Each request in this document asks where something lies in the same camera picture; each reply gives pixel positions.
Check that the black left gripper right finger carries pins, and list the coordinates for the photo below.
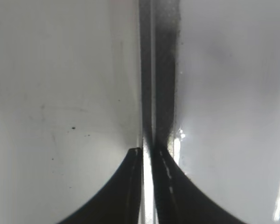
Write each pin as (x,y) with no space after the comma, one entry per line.
(177,199)

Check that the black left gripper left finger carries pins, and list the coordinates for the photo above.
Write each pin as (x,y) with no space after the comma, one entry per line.
(118,201)

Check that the white board with grey frame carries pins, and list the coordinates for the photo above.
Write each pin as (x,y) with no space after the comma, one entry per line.
(210,89)

